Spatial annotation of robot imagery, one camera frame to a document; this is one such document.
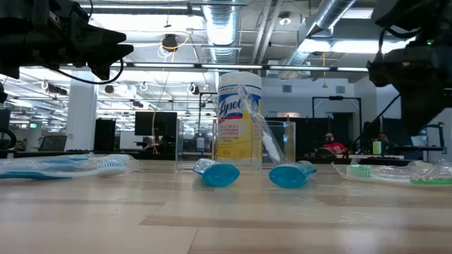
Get yellow hanging cord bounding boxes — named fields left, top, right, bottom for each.
left=321, top=52, right=328, bottom=89

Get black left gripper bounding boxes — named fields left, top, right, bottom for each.
left=31, top=0, right=134, bottom=80

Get black tall cabinet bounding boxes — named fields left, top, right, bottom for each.
left=93, top=118, right=117, bottom=152

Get green toothbrush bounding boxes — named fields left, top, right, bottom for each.
left=331, top=157, right=452, bottom=188

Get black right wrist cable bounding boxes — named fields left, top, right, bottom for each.
left=340, top=27, right=421, bottom=158

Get rectangular ceiling light panel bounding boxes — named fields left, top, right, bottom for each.
left=307, top=37, right=414, bottom=54

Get white building column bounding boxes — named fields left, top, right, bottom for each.
left=65, top=70, right=99, bottom=152

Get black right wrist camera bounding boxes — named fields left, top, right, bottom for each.
left=366, top=52, right=403, bottom=88

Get Lysol wipes canister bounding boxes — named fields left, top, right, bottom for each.
left=215, top=71, right=263, bottom=167

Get white ceiling pipes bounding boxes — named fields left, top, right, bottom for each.
left=251, top=0, right=282, bottom=64

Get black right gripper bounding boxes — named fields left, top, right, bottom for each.
left=400, top=44, right=452, bottom=137

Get ceiling device with yellow cable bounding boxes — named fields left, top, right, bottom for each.
left=160, top=33, right=191, bottom=52

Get blue mouthwash bottle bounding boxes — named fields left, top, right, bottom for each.
left=193, top=158, right=241, bottom=188
left=268, top=160, right=318, bottom=189

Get blue white wrapped toothbrush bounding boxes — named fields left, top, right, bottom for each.
left=238, top=83, right=287, bottom=166

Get silver spiral air duct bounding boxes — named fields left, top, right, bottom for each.
left=282, top=0, right=357, bottom=68
left=203, top=0, right=244, bottom=64

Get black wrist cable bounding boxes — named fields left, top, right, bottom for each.
left=54, top=58, right=125, bottom=85
left=340, top=27, right=421, bottom=158

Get black computer monitor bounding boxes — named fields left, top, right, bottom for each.
left=134, top=111, right=178, bottom=137

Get long linear ceiling light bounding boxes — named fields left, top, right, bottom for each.
left=59, top=62, right=370, bottom=73

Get clear acrylic organizer box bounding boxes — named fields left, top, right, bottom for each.
left=175, top=119, right=297, bottom=172

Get black clamp stand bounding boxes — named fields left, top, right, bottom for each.
left=423, top=121, right=448, bottom=155

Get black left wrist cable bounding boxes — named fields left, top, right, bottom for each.
left=54, top=58, right=125, bottom=85

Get black rectangular frame stand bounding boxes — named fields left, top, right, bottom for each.
left=311, top=95, right=363, bottom=156

